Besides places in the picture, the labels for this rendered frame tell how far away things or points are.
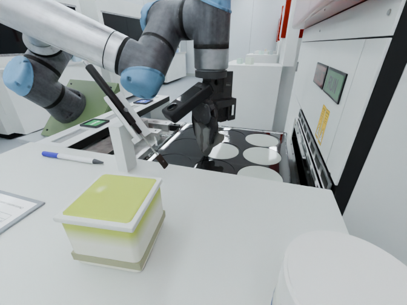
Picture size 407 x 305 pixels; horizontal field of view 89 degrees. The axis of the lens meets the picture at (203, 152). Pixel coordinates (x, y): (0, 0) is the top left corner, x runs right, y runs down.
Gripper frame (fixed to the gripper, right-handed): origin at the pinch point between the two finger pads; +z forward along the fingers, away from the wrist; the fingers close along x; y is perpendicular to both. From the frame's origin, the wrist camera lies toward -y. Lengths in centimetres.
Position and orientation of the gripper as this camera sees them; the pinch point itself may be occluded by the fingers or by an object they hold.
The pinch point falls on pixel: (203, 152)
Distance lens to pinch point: 54.3
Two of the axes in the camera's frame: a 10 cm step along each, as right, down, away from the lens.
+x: -5.9, -3.8, 7.2
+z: 0.0, 8.8, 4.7
